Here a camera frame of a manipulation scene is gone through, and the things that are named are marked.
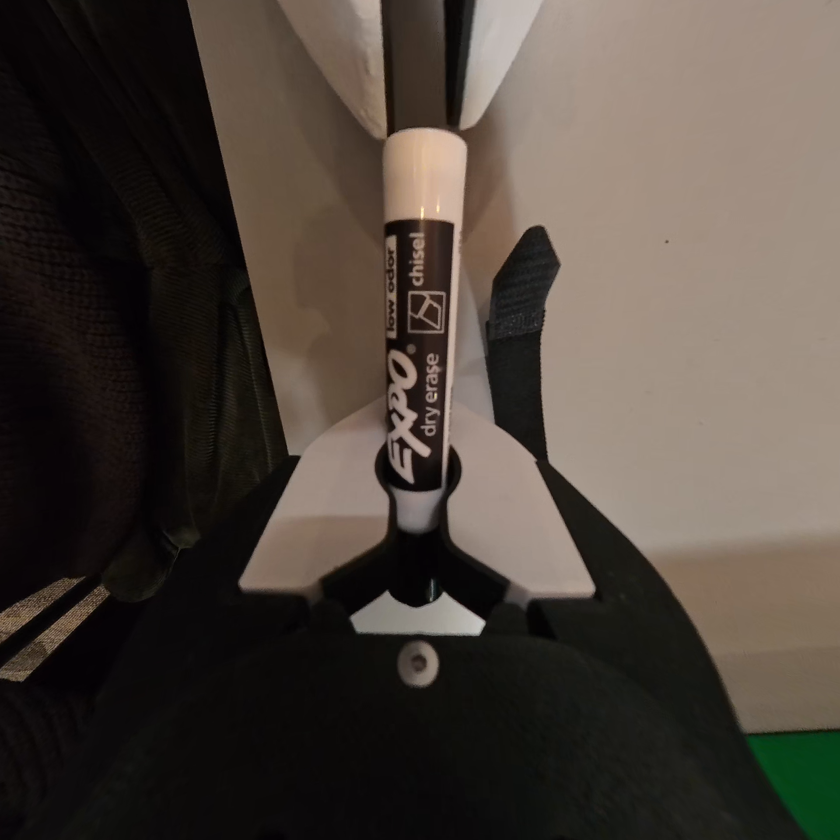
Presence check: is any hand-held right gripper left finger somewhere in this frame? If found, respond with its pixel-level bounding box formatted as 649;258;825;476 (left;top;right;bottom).
239;413;399;601

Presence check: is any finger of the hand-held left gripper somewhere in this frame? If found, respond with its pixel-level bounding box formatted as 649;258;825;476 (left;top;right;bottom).
446;0;534;130
279;0;389;140

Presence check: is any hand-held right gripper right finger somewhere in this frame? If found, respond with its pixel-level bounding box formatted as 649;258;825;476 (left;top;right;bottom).
440;420;598;601

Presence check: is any black velcro strap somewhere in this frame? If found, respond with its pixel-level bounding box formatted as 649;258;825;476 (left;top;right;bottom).
387;0;563;462

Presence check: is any black dry erase marker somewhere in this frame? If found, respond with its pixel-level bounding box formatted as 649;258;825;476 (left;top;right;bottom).
382;129;468;605

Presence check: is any person's torso in black sweater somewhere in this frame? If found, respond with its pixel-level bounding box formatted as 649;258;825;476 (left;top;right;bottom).
0;0;293;690

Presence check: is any green plastic bin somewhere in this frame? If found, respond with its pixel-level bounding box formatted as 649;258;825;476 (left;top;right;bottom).
748;731;840;840

